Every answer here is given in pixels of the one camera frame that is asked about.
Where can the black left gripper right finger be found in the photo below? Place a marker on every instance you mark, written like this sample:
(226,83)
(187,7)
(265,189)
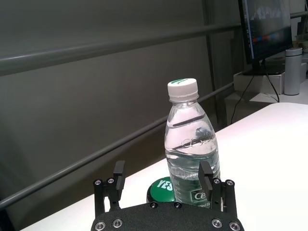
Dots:
(207,178)

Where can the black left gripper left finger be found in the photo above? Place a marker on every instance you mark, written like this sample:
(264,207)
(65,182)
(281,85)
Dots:
(118,183)

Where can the small black object behind bottle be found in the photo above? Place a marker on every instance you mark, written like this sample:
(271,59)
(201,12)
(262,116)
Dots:
(161,190)

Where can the clear water bottle green label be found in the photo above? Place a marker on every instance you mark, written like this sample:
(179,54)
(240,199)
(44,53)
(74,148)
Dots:
(190,134)

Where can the white background desk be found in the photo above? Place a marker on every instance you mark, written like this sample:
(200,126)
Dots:
(255,99)

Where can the white monitor riser box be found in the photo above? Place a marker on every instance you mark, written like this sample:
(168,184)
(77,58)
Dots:
(258,83)

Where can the white thermos flask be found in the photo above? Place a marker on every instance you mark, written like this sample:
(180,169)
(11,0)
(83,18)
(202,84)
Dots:
(293,72)

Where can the black computer monitor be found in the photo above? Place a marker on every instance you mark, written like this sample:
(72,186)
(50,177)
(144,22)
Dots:
(267,26)

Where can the grey vertical partition post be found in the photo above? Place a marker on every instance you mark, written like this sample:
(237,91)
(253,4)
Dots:
(214,72)

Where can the thick grey horizontal rail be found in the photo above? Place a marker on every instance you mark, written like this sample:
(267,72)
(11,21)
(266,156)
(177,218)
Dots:
(96,51)

